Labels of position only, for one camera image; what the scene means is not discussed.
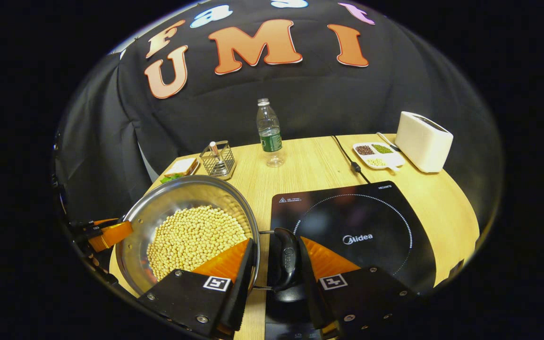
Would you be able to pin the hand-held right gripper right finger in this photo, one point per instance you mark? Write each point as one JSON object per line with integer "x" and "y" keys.
{"x": 310, "y": 288}

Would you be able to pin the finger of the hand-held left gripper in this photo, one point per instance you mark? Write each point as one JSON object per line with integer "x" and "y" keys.
{"x": 106, "y": 220}
{"x": 111, "y": 236}

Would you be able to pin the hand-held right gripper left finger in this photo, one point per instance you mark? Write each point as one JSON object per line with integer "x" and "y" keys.
{"x": 243, "y": 283}

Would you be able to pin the pile of yellow soybeans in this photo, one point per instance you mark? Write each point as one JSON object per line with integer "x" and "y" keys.
{"x": 191, "y": 236}

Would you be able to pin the black induction cooktop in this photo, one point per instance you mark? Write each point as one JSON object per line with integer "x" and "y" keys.
{"x": 361, "y": 212}

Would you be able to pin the sandwich with lettuce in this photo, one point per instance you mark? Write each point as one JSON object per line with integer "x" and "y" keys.
{"x": 182, "y": 166}

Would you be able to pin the clear plastic water bottle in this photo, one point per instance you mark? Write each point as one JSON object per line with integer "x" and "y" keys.
{"x": 270, "y": 137}

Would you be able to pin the white divided bean tray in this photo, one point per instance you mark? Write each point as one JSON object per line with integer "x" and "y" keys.
{"x": 385, "y": 158}

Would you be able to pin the white toaster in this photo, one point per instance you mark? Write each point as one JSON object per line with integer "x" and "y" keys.
{"x": 423, "y": 141}

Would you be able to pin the black backdrop cloth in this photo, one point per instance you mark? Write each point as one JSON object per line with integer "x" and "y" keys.
{"x": 324, "y": 99}

